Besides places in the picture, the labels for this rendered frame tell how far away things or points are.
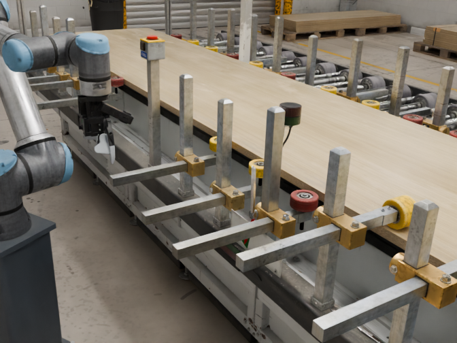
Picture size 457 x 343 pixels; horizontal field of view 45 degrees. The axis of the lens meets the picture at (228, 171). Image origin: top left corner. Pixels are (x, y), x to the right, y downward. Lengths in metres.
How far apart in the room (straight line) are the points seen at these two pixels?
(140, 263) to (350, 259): 1.49
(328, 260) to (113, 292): 1.53
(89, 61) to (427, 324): 1.15
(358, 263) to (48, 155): 1.12
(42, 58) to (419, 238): 1.10
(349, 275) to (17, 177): 1.13
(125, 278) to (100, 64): 1.44
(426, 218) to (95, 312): 1.80
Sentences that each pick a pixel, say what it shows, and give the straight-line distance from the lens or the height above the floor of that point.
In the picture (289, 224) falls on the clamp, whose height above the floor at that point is 0.86.
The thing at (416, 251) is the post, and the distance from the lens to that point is 1.18.
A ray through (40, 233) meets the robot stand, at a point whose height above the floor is 0.60.
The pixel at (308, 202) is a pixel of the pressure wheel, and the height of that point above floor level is 0.90.
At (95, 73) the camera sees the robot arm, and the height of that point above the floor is 1.21.
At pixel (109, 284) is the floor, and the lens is 2.78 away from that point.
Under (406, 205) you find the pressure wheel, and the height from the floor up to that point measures 0.97.
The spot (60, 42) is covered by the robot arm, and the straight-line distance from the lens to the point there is 1.69.
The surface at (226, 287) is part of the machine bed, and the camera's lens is 2.44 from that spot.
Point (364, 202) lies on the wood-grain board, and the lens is 1.59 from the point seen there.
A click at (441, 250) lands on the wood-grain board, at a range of 1.42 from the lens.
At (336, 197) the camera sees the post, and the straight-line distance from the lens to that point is 1.31.
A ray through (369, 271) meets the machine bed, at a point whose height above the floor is 0.72.
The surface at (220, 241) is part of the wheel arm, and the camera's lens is 1.44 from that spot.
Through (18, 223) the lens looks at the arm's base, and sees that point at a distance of 2.03.
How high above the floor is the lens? 1.58
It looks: 24 degrees down
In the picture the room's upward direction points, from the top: 2 degrees clockwise
